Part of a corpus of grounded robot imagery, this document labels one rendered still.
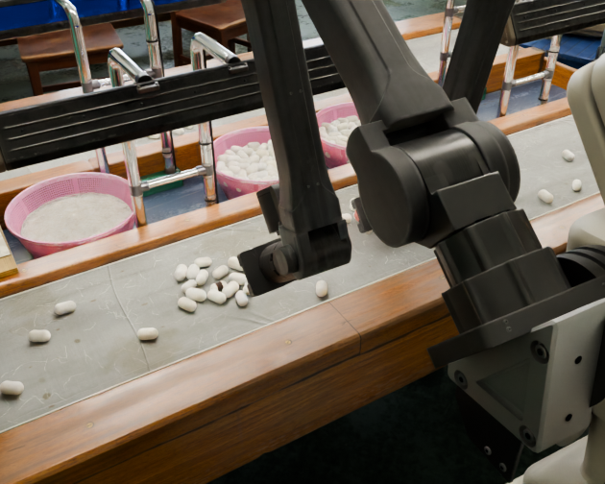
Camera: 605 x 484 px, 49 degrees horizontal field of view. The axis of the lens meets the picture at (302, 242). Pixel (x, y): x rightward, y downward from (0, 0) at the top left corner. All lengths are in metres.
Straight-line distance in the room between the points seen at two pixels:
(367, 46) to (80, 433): 0.66
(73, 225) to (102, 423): 0.56
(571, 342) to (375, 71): 0.25
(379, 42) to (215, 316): 0.69
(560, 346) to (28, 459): 0.73
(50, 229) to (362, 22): 0.99
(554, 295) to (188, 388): 0.65
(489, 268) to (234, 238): 0.90
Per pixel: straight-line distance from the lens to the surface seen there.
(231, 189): 1.51
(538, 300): 0.47
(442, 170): 0.50
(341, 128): 1.74
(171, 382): 1.02
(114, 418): 1.00
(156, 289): 1.22
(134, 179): 1.30
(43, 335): 1.16
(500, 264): 0.47
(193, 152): 1.64
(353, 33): 0.57
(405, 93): 0.54
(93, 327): 1.18
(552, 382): 0.47
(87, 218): 1.45
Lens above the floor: 1.51
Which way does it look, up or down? 36 degrees down
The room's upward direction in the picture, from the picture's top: straight up
